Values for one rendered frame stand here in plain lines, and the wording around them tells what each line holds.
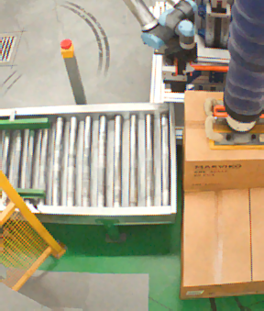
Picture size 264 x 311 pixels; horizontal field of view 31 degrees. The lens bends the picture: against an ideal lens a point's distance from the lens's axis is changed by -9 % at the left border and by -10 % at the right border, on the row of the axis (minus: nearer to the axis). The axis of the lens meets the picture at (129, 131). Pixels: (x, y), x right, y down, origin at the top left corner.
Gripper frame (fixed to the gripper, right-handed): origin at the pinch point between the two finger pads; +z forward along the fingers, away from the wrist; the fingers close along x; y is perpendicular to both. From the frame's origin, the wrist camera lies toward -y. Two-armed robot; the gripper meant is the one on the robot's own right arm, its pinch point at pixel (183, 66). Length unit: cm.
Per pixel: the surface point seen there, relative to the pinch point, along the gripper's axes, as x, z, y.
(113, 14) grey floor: 135, 106, -56
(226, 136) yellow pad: -35.6, 8.4, 21.4
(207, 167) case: -46, 22, 12
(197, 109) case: -17.6, 13.3, 6.7
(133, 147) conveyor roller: -19, 52, -29
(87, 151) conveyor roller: -22, 52, -55
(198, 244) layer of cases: -80, 54, 10
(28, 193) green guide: -54, 43, -87
